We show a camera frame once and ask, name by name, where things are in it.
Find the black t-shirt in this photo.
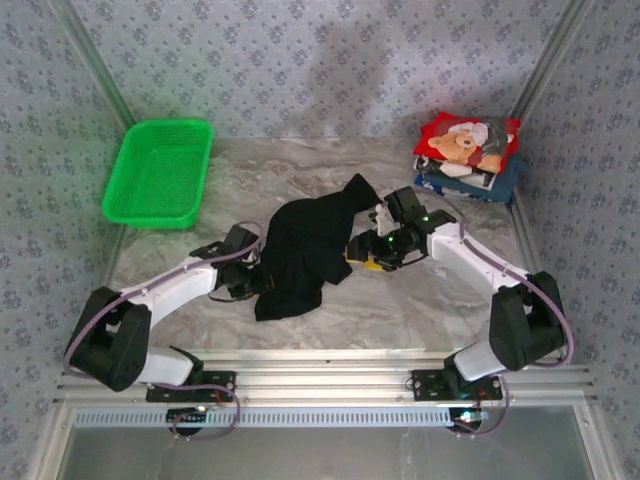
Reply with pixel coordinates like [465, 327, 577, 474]
[253, 173, 386, 322]

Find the folded white and grey t-shirt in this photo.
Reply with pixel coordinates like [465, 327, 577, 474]
[412, 154, 501, 191]

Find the folded red teddy bear t-shirt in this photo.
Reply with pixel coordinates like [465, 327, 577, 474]
[412, 111, 523, 176]

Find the folded blue t-shirt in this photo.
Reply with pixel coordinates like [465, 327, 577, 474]
[413, 157, 527, 207]

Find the green plastic basket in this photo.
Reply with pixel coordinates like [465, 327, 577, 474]
[101, 117, 216, 231]

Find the small black controller board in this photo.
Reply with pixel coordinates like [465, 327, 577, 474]
[167, 407, 211, 426]
[449, 408, 489, 429]

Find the grey metal sheet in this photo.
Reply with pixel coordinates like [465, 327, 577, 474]
[54, 404, 601, 480]

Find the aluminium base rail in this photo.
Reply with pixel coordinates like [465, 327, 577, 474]
[52, 348, 599, 405]

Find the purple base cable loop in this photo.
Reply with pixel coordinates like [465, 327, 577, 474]
[169, 384, 242, 442]
[452, 374, 510, 436]

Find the slotted grey cable duct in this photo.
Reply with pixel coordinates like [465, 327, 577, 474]
[72, 405, 489, 429]

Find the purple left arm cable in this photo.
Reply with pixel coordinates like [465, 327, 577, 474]
[62, 221, 265, 376]

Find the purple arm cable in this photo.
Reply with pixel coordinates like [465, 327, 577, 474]
[62, 221, 265, 376]
[414, 187, 576, 369]

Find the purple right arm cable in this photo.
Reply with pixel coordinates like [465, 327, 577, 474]
[414, 187, 576, 369]

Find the aluminium corner post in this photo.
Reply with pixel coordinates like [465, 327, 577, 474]
[509, 0, 599, 121]
[49, 0, 136, 131]

